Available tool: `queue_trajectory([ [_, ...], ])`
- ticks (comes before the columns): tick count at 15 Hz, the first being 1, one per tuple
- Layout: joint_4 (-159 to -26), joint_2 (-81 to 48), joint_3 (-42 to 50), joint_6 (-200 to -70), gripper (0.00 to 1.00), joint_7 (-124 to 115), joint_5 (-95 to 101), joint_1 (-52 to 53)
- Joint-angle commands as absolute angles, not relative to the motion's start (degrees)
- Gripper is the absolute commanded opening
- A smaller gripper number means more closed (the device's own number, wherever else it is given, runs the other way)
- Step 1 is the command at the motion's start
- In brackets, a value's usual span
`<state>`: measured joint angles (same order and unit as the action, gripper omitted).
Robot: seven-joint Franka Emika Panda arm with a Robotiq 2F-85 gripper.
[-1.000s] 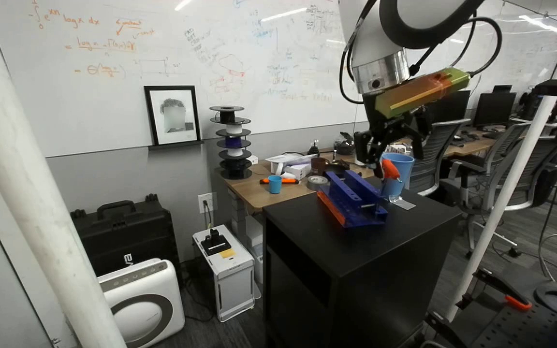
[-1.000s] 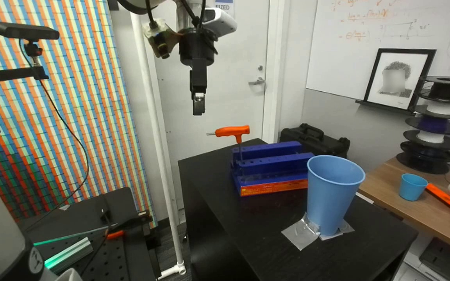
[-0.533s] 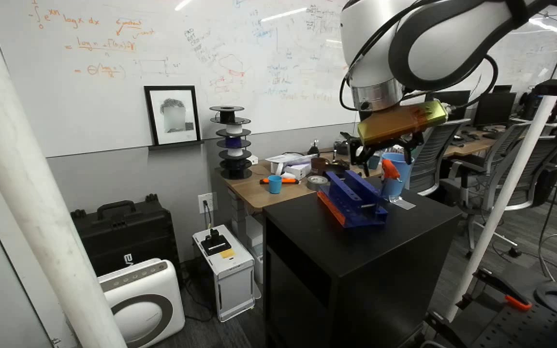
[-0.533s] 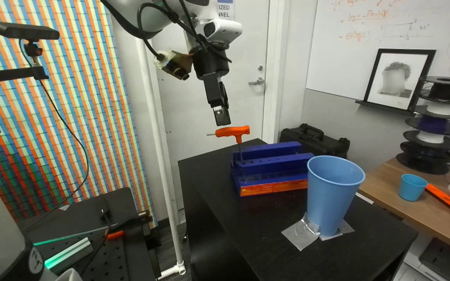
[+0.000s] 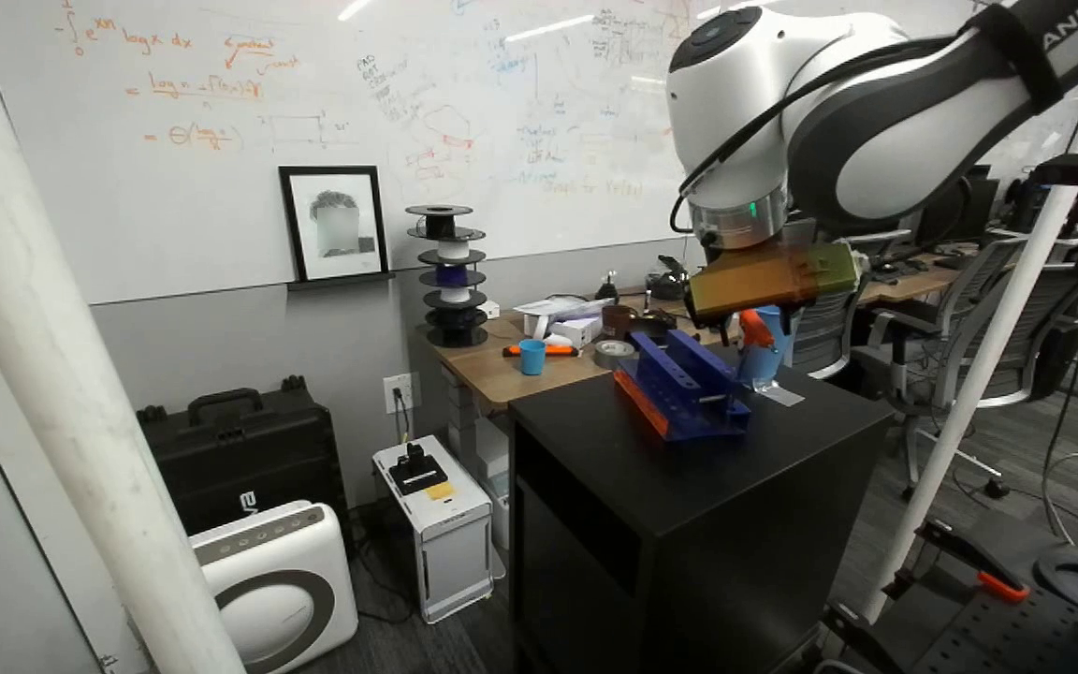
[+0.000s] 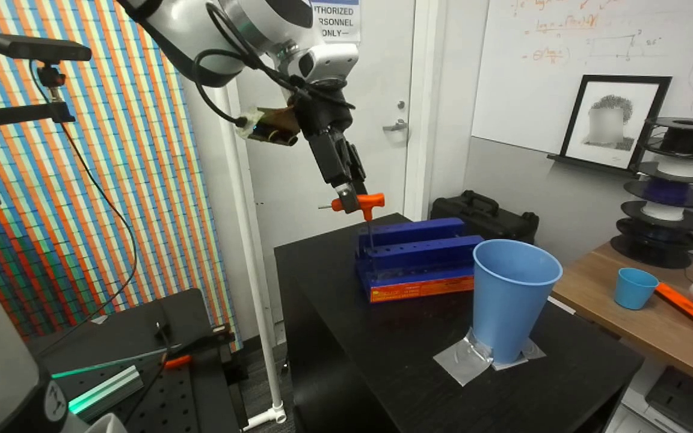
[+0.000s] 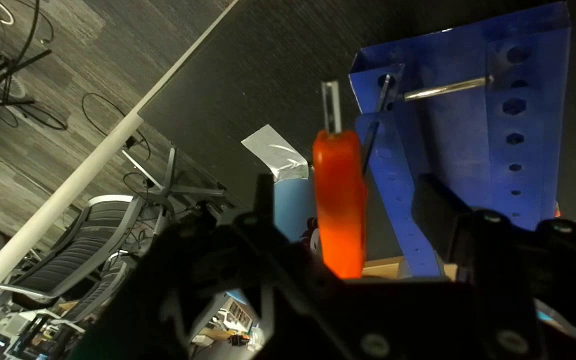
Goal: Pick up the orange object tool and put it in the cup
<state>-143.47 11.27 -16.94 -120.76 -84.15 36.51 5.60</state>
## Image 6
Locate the paper sign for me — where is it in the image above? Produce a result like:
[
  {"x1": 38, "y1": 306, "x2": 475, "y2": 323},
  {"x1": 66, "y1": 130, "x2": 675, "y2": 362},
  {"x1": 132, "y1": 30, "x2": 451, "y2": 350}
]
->
[{"x1": 310, "y1": 0, "x2": 362, "y2": 43}]

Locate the white door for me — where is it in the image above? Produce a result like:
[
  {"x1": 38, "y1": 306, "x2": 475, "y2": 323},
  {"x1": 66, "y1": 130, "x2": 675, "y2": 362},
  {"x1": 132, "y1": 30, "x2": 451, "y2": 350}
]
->
[{"x1": 235, "y1": 0, "x2": 417, "y2": 346}]

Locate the black cable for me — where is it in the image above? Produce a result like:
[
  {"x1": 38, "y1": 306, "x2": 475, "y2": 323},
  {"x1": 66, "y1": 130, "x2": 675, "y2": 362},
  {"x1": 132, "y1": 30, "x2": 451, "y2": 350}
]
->
[{"x1": 29, "y1": 60, "x2": 138, "y2": 357}]

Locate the wooden desk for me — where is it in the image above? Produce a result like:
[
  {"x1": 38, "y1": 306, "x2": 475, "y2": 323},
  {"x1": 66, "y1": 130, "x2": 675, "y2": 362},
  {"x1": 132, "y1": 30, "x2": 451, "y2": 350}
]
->
[{"x1": 550, "y1": 241, "x2": 693, "y2": 399}]

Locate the multicoloured striped panel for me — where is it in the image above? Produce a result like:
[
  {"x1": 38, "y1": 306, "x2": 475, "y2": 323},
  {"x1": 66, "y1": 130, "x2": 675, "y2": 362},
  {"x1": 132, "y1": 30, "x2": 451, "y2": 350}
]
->
[{"x1": 0, "y1": 0, "x2": 244, "y2": 354}]

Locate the whiteboard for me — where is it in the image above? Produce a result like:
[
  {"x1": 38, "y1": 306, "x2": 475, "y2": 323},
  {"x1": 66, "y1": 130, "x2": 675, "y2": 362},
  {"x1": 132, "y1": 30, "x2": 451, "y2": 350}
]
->
[{"x1": 471, "y1": 0, "x2": 693, "y2": 194}]

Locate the white pipe stand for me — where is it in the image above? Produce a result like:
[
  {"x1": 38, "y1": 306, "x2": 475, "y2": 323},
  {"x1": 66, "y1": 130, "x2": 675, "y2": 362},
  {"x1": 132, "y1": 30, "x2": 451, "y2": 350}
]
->
[{"x1": 210, "y1": 84, "x2": 288, "y2": 432}]

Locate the orange T-handle tool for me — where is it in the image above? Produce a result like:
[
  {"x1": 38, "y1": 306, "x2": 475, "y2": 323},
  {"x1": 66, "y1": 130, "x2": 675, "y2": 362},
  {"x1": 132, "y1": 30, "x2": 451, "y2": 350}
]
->
[{"x1": 318, "y1": 192, "x2": 386, "y2": 251}]

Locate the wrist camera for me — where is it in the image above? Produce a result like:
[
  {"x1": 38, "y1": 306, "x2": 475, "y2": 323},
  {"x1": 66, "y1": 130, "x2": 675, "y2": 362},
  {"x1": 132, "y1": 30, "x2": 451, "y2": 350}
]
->
[{"x1": 237, "y1": 107, "x2": 301, "y2": 147}]

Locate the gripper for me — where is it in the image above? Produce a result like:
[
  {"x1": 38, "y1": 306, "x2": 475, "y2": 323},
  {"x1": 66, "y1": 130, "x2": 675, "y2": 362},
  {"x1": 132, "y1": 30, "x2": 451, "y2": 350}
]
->
[{"x1": 290, "y1": 81, "x2": 368, "y2": 215}]

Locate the black framed picture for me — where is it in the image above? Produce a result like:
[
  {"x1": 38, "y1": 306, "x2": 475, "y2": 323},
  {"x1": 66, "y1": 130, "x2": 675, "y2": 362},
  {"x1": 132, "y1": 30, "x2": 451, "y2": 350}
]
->
[{"x1": 547, "y1": 75, "x2": 674, "y2": 176}]

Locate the blue tool holder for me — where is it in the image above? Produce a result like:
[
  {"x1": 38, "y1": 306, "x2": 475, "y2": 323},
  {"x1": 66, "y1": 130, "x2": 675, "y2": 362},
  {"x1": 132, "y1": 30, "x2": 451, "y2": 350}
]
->
[{"x1": 355, "y1": 218, "x2": 485, "y2": 304}]

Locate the orange and black clamp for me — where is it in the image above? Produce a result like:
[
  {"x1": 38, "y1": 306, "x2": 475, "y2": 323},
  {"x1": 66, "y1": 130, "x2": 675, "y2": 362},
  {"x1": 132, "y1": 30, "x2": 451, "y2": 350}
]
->
[{"x1": 153, "y1": 322, "x2": 234, "y2": 370}]

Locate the small blue cup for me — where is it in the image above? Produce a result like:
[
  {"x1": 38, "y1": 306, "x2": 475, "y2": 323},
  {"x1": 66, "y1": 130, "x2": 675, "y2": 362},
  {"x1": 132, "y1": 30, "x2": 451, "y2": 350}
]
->
[{"x1": 614, "y1": 267, "x2": 661, "y2": 311}]

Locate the orange flat tool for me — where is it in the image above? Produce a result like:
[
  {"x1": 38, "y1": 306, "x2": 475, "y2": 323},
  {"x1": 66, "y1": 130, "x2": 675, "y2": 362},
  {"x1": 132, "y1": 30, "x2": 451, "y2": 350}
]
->
[{"x1": 654, "y1": 282, "x2": 693, "y2": 338}]

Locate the large blue plastic cup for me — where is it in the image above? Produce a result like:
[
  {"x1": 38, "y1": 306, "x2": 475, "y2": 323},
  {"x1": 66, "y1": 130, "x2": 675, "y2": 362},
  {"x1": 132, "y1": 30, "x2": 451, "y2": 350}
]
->
[{"x1": 472, "y1": 239, "x2": 564, "y2": 366}]

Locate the black hard case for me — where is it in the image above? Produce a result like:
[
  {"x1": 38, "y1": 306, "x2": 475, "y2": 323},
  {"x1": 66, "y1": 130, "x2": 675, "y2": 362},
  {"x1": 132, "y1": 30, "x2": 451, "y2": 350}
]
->
[{"x1": 430, "y1": 190, "x2": 540, "y2": 245}]

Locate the stack of filament spools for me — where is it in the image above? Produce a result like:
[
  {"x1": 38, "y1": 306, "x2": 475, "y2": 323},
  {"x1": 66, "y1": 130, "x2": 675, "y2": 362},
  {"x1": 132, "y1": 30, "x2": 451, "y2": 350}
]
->
[{"x1": 609, "y1": 117, "x2": 693, "y2": 270}]

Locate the grey tape patch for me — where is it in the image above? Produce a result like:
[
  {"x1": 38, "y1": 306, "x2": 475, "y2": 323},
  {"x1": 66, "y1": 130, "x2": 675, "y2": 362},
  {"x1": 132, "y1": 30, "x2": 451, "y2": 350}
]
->
[{"x1": 433, "y1": 328, "x2": 547, "y2": 387}]

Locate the camera on mount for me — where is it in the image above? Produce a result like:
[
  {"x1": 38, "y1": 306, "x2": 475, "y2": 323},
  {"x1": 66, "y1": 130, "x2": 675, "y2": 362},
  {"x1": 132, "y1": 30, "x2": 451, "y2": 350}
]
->
[{"x1": 0, "y1": 32, "x2": 93, "y2": 212}]

